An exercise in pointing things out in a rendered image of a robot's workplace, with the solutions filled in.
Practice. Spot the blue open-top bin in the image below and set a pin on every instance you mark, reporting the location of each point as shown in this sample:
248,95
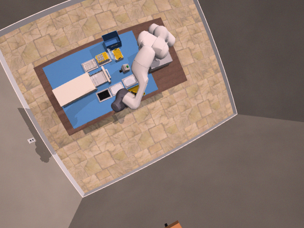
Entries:
112,40

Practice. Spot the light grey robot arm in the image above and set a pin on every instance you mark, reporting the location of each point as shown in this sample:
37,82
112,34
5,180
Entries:
154,45

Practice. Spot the blue bench mat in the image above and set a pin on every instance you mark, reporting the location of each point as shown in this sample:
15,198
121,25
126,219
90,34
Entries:
88,107

